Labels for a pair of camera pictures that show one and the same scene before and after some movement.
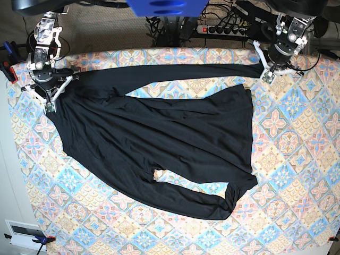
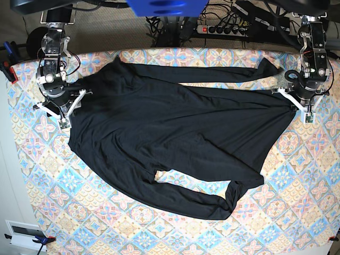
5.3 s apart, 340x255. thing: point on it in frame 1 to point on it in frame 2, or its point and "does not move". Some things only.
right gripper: (280, 53) to (305, 84)
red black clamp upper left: (11, 58) does not move
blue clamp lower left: (42, 240) does not move
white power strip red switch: (238, 31) does not move
